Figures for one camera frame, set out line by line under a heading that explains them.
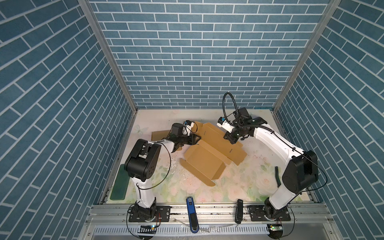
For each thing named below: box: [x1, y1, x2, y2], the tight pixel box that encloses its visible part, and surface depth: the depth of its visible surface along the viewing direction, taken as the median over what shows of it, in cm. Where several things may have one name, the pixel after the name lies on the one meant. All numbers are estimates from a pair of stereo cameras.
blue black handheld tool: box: [186, 196, 200, 234], surface depth 74 cm
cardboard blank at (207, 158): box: [179, 121, 248, 187], surface depth 93 cm
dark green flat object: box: [110, 164, 130, 201], surface depth 81 cm
